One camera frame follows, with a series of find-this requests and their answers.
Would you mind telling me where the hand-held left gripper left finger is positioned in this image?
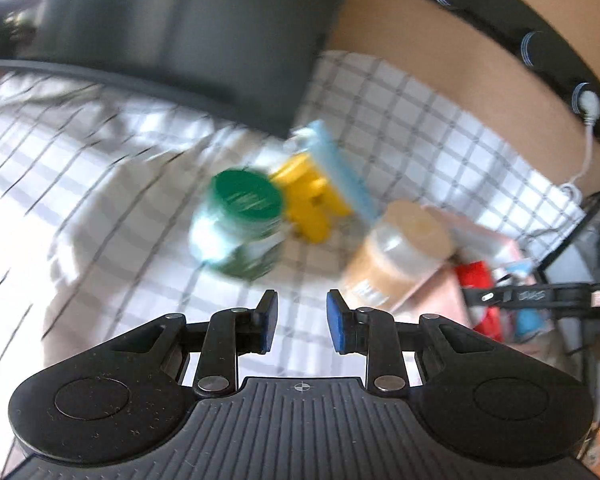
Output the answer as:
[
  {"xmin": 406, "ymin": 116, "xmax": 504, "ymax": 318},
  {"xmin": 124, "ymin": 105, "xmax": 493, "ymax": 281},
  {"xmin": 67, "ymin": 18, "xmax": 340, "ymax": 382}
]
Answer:
[{"xmin": 110, "ymin": 290, "xmax": 279, "ymax": 395}]

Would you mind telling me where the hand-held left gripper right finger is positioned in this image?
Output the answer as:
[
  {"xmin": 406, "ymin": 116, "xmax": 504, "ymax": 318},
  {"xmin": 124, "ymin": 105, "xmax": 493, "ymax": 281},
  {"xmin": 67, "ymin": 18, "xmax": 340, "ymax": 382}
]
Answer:
[{"xmin": 326, "ymin": 289, "xmax": 491, "ymax": 393}]

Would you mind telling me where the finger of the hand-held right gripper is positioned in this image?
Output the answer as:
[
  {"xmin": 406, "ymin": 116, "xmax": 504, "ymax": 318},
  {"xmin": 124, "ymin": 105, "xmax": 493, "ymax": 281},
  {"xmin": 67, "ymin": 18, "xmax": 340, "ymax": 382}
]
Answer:
[{"xmin": 461, "ymin": 286, "xmax": 513, "ymax": 308}]

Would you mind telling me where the red and white tissue pack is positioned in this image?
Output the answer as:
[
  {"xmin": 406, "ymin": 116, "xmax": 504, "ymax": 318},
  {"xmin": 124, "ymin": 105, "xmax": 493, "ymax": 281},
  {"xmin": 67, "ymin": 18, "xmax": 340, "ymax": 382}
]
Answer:
[{"xmin": 455, "ymin": 260, "xmax": 507, "ymax": 341}]

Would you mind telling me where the pink cardboard box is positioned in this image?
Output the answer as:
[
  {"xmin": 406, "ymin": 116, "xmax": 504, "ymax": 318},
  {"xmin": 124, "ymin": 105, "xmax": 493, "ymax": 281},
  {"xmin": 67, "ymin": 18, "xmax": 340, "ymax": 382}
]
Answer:
[{"xmin": 390, "ymin": 210, "xmax": 556, "ymax": 346}]

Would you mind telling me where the clear plastic powder jar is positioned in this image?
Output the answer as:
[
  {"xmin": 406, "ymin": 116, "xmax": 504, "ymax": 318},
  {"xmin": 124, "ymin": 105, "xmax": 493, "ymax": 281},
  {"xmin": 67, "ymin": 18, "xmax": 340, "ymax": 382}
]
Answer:
[{"xmin": 340, "ymin": 200, "xmax": 456, "ymax": 313}]

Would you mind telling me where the green lidded jar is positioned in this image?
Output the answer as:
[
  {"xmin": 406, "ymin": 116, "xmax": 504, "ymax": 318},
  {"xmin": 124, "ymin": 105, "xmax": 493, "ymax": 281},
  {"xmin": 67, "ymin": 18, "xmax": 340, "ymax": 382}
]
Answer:
[{"xmin": 190, "ymin": 167, "xmax": 287, "ymax": 281}]

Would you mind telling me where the yellow plastic object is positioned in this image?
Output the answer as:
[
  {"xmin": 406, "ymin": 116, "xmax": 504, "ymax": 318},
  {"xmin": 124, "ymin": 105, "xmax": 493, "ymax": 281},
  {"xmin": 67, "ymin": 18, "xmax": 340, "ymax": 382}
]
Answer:
[{"xmin": 270, "ymin": 154, "xmax": 351, "ymax": 243}]

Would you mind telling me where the blue face mask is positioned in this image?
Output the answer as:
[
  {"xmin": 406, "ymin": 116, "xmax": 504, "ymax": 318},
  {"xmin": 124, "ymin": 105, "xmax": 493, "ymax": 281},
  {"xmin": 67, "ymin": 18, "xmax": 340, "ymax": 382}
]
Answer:
[{"xmin": 292, "ymin": 120, "xmax": 378, "ymax": 223}]

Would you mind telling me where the white power plug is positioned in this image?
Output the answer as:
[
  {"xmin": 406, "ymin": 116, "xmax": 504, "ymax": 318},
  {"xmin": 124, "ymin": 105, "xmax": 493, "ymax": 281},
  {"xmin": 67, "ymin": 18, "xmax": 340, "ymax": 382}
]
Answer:
[{"xmin": 572, "ymin": 90, "xmax": 600, "ymax": 126}]

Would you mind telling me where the white grid tablecloth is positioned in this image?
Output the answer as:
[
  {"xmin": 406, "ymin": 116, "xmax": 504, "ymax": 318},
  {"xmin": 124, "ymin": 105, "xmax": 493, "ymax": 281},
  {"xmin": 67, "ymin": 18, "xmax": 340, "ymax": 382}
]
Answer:
[{"xmin": 0, "ymin": 50, "xmax": 588, "ymax": 480}]

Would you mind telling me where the black power strip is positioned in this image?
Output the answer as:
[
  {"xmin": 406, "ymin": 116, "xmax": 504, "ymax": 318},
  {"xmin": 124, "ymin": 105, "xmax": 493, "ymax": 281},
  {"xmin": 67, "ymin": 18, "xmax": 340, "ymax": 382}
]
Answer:
[{"xmin": 384, "ymin": 0, "xmax": 600, "ymax": 147}]

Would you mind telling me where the black computer monitor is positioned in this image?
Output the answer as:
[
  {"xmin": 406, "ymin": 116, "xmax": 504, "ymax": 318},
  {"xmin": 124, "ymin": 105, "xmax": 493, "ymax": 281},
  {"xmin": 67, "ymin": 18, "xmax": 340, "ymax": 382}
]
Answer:
[{"xmin": 0, "ymin": 0, "xmax": 362, "ymax": 137}]

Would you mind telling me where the white power cable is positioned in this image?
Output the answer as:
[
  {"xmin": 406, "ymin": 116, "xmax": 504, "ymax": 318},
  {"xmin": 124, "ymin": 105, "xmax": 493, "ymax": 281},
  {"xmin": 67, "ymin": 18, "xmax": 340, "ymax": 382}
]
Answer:
[{"xmin": 559, "ymin": 119, "xmax": 597, "ymax": 197}]

